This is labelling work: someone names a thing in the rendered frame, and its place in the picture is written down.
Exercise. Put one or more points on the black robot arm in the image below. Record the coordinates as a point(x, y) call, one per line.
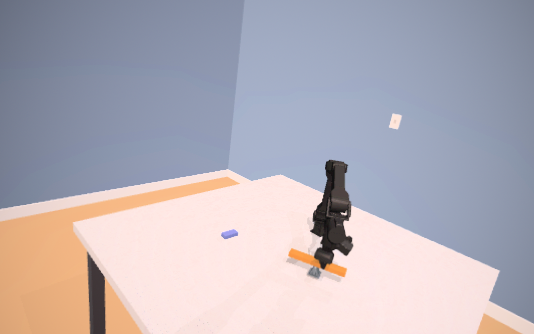
point(335, 200)

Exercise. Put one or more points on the orange bar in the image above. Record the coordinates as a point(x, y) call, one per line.
point(341, 271)

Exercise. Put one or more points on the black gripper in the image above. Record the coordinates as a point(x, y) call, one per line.
point(324, 254)

